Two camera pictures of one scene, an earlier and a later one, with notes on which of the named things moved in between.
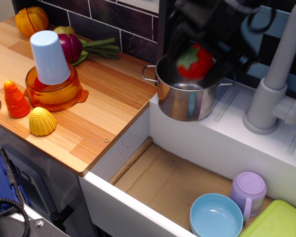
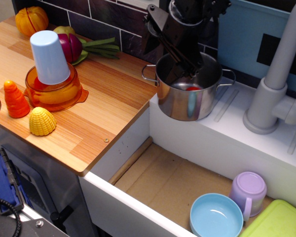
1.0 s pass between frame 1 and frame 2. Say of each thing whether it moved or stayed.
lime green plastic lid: stayed
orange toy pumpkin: stayed
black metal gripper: moved
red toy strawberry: moved
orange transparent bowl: stayed
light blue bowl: stayed
